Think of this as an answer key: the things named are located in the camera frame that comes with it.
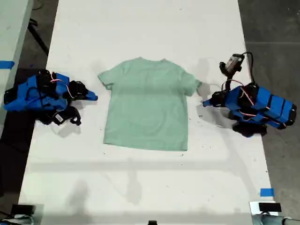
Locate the pale green T-shirt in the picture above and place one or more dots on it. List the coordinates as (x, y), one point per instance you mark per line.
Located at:
(145, 105)

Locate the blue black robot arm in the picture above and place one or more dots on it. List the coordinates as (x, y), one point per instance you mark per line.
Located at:
(269, 105)
(32, 95)

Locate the small black box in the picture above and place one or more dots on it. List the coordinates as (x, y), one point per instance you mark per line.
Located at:
(23, 209)
(269, 207)

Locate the black camera stalk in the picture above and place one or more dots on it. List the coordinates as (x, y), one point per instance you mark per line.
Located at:
(227, 84)

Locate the small black object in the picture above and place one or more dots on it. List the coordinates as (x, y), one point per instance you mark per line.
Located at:
(152, 222)

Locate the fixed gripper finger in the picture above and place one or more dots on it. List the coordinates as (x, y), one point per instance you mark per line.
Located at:
(208, 101)
(90, 98)

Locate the pale metal plate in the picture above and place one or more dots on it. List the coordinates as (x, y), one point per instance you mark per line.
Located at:
(254, 208)
(39, 215)

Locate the black table leg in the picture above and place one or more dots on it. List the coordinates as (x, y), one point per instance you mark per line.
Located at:
(37, 37)

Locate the black camera box white label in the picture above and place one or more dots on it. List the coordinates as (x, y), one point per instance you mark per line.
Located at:
(59, 118)

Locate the pale grey side table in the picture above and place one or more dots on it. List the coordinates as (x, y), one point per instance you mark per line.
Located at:
(9, 35)

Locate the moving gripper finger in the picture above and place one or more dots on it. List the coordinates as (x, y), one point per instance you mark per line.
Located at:
(91, 93)
(208, 105)

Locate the black grey camera box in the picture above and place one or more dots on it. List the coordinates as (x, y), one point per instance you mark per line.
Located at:
(232, 63)

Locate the blue tape strip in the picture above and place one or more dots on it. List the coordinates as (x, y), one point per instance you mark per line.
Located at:
(267, 192)
(7, 65)

